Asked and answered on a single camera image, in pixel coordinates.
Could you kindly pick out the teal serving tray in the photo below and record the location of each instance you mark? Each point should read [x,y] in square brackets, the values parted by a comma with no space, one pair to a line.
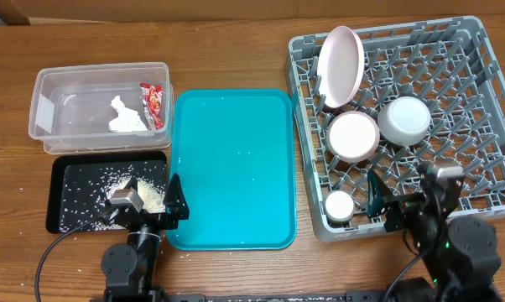
[233,150]

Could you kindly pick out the white napkin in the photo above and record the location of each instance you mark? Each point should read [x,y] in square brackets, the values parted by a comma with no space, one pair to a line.
[127,120]

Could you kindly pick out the black plastic tray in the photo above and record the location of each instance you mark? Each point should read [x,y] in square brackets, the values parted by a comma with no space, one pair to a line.
[58,172]

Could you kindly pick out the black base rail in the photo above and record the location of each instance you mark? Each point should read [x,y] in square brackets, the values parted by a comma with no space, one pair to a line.
[349,296]

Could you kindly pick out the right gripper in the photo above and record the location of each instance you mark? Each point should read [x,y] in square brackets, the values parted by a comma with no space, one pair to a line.
[397,208]

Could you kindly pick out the grey dishwasher rack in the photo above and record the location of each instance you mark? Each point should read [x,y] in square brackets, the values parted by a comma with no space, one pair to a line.
[450,66]

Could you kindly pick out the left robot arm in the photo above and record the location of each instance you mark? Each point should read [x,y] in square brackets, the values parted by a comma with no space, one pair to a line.
[129,267]

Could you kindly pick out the small white cup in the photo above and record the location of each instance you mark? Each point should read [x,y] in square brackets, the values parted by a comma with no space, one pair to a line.
[339,206]

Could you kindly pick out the grey bowl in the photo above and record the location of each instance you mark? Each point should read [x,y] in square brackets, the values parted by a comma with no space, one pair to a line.
[404,121]

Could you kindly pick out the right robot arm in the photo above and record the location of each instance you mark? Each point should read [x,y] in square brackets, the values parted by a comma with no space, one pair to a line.
[460,254]

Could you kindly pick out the red foil snack wrapper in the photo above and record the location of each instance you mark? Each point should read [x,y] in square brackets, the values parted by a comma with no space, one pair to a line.
[152,97]

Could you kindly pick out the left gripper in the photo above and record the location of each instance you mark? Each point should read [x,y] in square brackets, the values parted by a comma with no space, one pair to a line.
[176,211]

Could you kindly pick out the large white plate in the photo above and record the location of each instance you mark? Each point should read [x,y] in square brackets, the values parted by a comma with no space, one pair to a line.
[340,66]

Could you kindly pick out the clear plastic bin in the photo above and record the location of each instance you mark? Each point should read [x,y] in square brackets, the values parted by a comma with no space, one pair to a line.
[71,107]

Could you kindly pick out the white rice pile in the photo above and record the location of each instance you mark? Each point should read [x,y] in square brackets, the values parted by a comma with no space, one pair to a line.
[86,187]

